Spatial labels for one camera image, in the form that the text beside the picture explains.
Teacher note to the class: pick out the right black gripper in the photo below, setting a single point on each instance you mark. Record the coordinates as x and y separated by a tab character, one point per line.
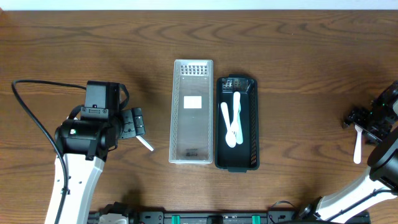
360	120

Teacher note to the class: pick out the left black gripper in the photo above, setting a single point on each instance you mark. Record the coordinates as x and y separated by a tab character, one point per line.
137	122

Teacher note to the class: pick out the white plastic spoon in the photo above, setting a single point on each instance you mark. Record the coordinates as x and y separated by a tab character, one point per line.
230	137
145	143

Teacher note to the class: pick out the white plastic fork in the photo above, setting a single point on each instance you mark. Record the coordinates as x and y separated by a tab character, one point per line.
236	124
358	145

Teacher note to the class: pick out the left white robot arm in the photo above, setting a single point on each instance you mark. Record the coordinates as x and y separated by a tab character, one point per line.
84	139

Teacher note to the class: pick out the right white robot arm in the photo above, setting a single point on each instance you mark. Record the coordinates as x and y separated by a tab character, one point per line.
379	180

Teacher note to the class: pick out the clear perforated plastic basket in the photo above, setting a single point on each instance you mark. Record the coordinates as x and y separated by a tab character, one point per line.
191	130

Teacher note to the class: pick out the black perforated plastic basket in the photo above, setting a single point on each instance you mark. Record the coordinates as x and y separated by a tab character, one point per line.
244	156

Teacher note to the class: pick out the black mounting rail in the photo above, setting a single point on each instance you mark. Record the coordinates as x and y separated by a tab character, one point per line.
122	213

